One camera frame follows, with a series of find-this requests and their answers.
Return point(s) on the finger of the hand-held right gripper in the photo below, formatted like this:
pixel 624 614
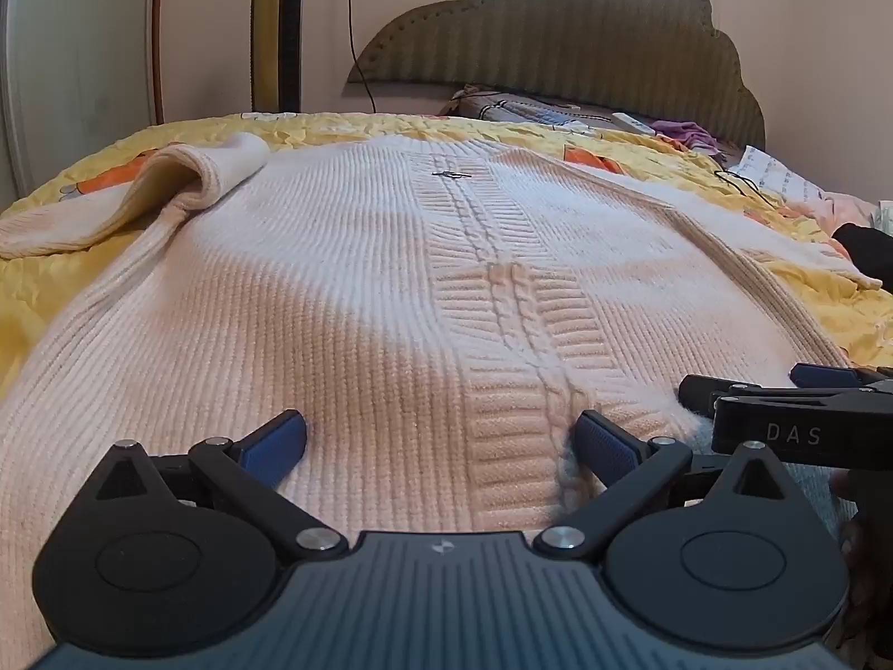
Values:
pixel 830 373
pixel 718 391

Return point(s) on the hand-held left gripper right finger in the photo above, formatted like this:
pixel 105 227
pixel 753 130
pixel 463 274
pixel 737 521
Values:
pixel 607 447

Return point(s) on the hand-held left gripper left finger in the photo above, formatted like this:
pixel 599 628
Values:
pixel 275 443

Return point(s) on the person's right hand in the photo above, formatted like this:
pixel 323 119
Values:
pixel 868 551

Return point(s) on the dark cloth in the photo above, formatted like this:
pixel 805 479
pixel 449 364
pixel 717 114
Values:
pixel 865 248

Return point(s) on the light pink cloth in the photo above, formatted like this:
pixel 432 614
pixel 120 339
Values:
pixel 837 213

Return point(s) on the white patterned pillow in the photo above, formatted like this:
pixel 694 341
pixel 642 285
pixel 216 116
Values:
pixel 778 178

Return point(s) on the purple cloth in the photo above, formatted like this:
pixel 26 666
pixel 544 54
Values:
pixel 687 134

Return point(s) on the yellow carrot print quilt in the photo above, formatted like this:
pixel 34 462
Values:
pixel 42 293

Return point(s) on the white remote control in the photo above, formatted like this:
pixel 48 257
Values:
pixel 633 123

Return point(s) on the plaid pillow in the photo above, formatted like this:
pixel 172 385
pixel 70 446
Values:
pixel 516 110

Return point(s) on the olive padded headboard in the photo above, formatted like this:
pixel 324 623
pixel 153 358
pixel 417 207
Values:
pixel 558 42

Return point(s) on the gold tower fan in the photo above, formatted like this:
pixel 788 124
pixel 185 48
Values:
pixel 279 21

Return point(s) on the white wardrobe door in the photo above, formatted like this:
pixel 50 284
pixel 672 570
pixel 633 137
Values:
pixel 77 63

